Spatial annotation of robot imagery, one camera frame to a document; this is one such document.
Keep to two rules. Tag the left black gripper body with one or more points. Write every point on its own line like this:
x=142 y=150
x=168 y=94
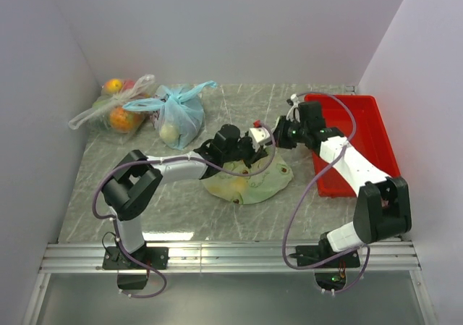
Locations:
x=244 y=151

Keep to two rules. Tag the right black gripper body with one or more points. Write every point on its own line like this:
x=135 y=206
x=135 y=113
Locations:
x=291 y=134

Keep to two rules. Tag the light green plastic bag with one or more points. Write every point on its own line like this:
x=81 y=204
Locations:
x=250 y=188

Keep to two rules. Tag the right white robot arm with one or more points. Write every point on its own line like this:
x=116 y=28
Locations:
x=383 y=207

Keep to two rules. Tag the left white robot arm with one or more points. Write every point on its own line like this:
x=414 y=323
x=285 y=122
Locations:
x=132 y=184

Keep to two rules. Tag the blue tied plastic bag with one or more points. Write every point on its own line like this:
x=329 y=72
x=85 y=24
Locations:
x=176 y=113

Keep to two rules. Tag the clear tied fruit bag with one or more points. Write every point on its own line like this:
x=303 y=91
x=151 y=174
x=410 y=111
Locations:
x=107 y=111

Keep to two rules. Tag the red plastic tray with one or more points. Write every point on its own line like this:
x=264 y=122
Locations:
x=370 y=139

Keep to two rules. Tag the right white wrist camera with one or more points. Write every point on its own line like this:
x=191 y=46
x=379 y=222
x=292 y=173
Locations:
x=294 y=102

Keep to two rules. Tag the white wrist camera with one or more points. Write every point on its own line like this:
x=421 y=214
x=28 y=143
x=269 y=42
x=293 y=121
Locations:
x=294 y=102
x=259 y=134

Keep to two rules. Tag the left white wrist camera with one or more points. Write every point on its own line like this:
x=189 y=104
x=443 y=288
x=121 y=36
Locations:
x=259 y=134

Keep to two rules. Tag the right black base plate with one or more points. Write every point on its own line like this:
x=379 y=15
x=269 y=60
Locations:
x=333 y=277

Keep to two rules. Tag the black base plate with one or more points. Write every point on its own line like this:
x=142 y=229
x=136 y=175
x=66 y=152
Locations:
x=131 y=276
x=333 y=277

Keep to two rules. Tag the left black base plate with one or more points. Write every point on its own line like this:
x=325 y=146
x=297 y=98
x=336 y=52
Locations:
x=131 y=276

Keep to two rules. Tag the aluminium rail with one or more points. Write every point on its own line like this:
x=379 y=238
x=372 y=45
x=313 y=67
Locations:
x=219 y=257

